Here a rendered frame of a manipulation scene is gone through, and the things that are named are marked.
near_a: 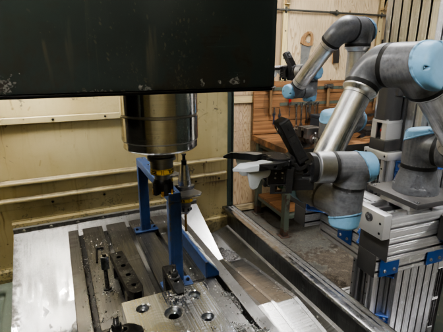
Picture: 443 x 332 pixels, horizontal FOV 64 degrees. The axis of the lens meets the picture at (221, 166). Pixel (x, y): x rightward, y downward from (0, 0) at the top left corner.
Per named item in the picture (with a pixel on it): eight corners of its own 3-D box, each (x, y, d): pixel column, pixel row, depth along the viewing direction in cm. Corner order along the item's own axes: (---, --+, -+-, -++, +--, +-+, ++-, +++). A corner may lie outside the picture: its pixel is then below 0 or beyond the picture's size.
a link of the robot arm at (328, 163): (339, 155, 80) (324, 147, 87) (321, 155, 79) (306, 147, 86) (335, 187, 82) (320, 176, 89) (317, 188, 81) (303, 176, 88)
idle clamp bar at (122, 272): (124, 266, 127) (123, 250, 125) (147, 307, 105) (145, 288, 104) (110, 270, 125) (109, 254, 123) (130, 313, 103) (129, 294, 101)
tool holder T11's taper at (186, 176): (175, 184, 115) (174, 163, 113) (187, 181, 117) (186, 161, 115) (181, 187, 111) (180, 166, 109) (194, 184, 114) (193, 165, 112)
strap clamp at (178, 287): (173, 294, 112) (171, 251, 108) (187, 320, 100) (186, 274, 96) (163, 297, 110) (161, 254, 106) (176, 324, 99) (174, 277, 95)
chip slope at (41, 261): (197, 240, 204) (196, 198, 196) (259, 316, 143) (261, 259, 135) (22, 278, 168) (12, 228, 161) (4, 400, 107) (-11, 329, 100)
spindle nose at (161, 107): (124, 140, 82) (120, 87, 79) (193, 138, 85) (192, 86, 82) (119, 157, 67) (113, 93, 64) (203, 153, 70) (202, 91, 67)
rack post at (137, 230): (155, 225, 159) (151, 162, 151) (158, 230, 154) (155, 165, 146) (133, 230, 155) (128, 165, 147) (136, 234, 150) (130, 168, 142)
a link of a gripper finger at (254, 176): (240, 195, 73) (272, 188, 78) (241, 167, 72) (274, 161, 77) (231, 190, 76) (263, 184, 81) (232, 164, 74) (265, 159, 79)
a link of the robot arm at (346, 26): (349, 25, 147) (287, 105, 183) (364, 26, 153) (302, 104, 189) (333, 7, 151) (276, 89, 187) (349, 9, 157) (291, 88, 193)
